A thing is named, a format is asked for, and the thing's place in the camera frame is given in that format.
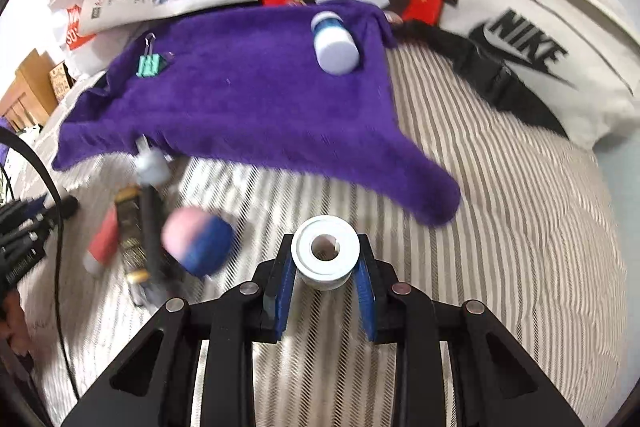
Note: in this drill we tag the black and gold box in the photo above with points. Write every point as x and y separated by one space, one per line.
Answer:
129 232

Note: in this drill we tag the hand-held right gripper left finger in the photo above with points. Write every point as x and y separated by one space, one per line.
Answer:
281 297

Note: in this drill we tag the wooden furniture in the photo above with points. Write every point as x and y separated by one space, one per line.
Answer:
25 87

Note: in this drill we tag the person's left hand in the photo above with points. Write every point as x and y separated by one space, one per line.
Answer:
15 327

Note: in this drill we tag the purple towel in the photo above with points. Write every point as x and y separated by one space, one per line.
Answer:
260 107

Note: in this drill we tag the pink tube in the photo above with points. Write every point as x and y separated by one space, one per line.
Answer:
102 242

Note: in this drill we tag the white canvas bag black logo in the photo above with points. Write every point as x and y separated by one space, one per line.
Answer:
565 7

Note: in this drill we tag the pink and blue eraser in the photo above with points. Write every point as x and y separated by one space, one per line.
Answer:
197 239

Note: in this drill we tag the white and blue bottle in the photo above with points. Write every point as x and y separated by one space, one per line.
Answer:
337 47

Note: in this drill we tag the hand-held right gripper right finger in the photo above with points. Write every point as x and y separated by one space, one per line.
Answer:
366 302

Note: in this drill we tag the green binder clip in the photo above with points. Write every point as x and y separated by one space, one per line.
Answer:
150 66

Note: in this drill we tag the striped bedsheet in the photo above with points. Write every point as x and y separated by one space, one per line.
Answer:
500 232

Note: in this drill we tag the small white plug night light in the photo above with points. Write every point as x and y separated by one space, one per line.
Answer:
151 164

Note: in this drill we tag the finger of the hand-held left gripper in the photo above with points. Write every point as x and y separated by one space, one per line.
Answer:
45 211
25 252

